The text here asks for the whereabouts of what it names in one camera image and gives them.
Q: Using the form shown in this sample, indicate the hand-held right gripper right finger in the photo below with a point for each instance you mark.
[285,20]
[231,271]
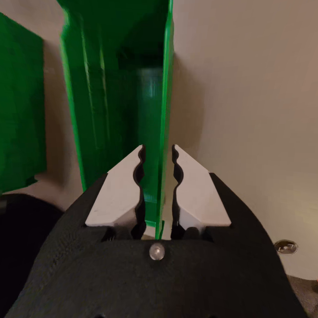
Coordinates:
[198,196]

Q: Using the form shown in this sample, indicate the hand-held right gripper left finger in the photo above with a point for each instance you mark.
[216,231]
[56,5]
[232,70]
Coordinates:
[115,196]

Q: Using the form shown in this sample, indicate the green plastic bin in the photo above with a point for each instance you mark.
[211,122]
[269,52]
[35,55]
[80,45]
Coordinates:
[116,99]
[19,111]

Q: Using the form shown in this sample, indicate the round metal table grommet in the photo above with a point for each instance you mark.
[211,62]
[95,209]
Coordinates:
[286,246]

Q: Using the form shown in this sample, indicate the black rounded object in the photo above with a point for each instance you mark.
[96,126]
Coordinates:
[22,238]

